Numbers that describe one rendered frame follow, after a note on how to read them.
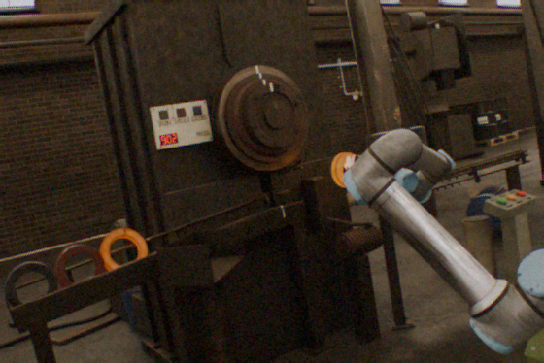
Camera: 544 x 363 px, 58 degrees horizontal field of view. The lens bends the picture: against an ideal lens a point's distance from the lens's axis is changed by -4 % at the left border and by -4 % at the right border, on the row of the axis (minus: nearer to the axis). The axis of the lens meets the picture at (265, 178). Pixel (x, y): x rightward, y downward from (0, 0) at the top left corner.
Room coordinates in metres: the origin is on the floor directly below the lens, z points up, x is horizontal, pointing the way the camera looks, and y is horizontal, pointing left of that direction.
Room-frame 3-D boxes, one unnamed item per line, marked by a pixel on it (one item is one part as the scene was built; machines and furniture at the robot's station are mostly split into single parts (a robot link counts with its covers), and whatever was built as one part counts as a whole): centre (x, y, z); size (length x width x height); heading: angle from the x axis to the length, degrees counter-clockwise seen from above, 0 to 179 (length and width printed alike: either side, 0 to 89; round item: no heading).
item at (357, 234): (2.38, -0.38, 0.27); 0.22 x 0.13 x 0.53; 122
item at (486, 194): (3.87, -1.72, 0.17); 0.57 x 0.31 x 0.34; 142
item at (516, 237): (2.06, -1.00, 0.31); 0.24 x 0.16 x 0.62; 122
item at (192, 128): (2.23, 0.31, 1.15); 0.26 x 0.02 x 0.18; 122
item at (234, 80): (2.32, -0.03, 1.11); 0.47 x 0.06 x 0.47; 122
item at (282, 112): (2.24, -0.08, 1.11); 0.28 x 0.06 x 0.28; 122
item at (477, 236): (2.17, -0.88, 0.26); 0.12 x 0.12 x 0.52
